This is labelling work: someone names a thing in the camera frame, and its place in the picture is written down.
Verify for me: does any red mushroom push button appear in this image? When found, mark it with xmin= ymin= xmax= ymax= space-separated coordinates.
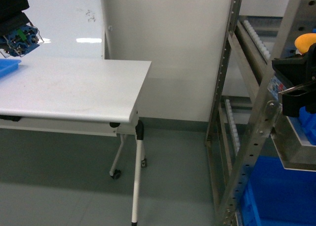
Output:
xmin=0 ymin=23 xmax=44 ymax=58

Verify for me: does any blue plastic tray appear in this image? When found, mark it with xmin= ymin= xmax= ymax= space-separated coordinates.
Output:
xmin=0 ymin=59 xmax=21 ymax=78

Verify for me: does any blue crate lower shelf right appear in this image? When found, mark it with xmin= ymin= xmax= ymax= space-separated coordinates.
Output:
xmin=240 ymin=156 xmax=316 ymax=226

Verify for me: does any white whiteboard panel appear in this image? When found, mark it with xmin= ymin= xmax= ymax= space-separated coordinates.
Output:
xmin=25 ymin=0 xmax=104 ymax=58

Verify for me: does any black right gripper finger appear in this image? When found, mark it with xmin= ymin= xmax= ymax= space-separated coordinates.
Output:
xmin=278 ymin=81 xmax=316 ymax=117
xmin=272 ymin=43 xmax=316 ymax=88

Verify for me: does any yellow mushroom push button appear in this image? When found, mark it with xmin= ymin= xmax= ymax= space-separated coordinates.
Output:
xmin=267 ymin=33 xmax=316 ymax=106

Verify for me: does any white folding table frame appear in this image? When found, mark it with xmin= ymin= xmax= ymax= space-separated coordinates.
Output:
xmin=0 ymin=108 xmax=149 ymax=226

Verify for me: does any metal shelf rack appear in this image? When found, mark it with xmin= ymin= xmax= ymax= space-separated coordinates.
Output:
xmin=205 ymin=0 xmax=316 ymax=226

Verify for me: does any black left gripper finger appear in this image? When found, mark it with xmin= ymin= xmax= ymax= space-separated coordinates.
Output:
xmin=0 ymin=0 xmax=30 ymax=36

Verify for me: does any large blue crate centre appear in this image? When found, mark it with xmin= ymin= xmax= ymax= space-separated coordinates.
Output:
xmin=294 ymin=29 xmax=316 ymax=145

